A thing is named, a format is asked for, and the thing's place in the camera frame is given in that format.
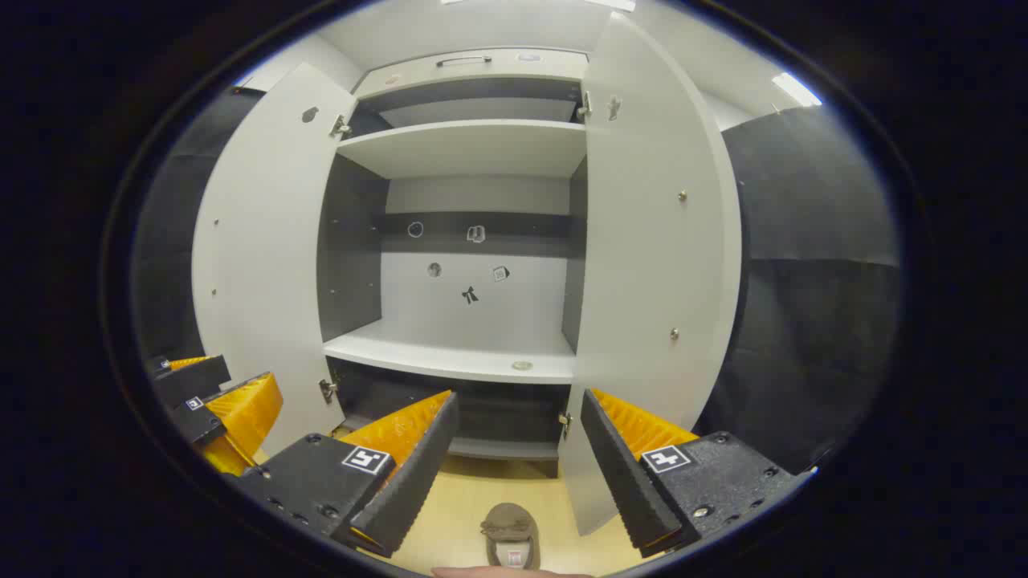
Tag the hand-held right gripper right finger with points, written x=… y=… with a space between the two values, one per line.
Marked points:
x=630 y=490

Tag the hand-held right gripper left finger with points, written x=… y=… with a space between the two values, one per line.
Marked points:
x=414 y=482

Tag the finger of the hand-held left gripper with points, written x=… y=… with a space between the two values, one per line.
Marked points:
x=197 y=421
x=193 y=381

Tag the brown fuzzy shoe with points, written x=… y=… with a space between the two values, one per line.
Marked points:
x=511 y=530

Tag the ceiling light panel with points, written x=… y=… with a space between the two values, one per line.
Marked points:
x=612 y=4
x=795 y=88

